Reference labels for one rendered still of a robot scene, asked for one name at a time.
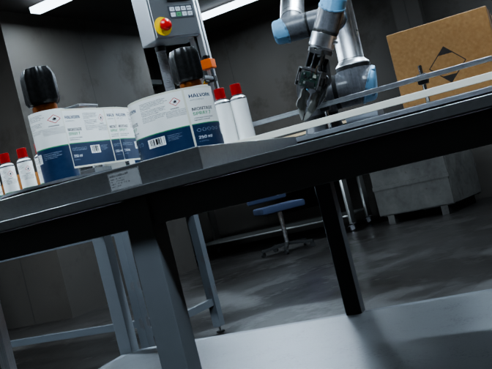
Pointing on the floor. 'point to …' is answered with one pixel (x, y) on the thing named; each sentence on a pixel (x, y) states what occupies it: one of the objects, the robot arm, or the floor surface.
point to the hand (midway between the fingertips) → (304, 116)
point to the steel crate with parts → (427, 186)
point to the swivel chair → (280, 220)
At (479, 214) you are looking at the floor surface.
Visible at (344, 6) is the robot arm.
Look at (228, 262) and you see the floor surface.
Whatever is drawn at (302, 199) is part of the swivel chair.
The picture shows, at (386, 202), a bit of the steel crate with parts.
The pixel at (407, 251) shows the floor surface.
